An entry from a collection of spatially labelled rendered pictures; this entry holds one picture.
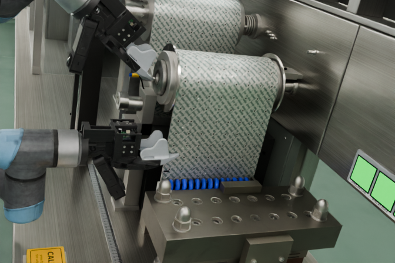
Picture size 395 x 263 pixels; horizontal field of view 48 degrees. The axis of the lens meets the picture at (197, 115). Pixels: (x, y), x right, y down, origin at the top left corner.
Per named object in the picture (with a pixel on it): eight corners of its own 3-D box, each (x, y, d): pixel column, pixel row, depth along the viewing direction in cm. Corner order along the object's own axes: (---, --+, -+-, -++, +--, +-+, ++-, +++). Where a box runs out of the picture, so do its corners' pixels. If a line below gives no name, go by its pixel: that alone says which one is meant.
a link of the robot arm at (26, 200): (20, 192, 98) (22, 148, 94) (52, 217, 92) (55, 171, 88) (-14, 205, 92) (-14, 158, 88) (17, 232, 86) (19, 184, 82)
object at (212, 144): (159, 183, 100) (173, 107, 93) (251, 180, 109) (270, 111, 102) (160, 184, 99) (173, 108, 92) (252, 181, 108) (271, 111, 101)
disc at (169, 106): (152, 97, 105) (161, 35, 100) (154, 97, 105) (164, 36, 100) (171, 123, 92) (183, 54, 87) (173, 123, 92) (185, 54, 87)
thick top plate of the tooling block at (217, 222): (141, 214, 96) (145, 191, 94) (295, 205, 112) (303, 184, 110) (161, 266, 83) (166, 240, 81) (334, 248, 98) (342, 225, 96)
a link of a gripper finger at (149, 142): (181, 134, 96) (140, 134, 93) (176, 158, 98) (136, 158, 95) (176, 127, 99) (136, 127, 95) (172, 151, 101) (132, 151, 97)
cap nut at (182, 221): (169, 221, 86) (173, 202, 84) (187, 220, 87) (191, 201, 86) (175, 233, 83) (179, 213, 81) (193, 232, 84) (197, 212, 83)
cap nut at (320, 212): (307, 212, 98) (312, 195, 97) (320, 211, 100) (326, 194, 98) (316, 222, 95) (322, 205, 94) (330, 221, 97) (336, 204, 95)
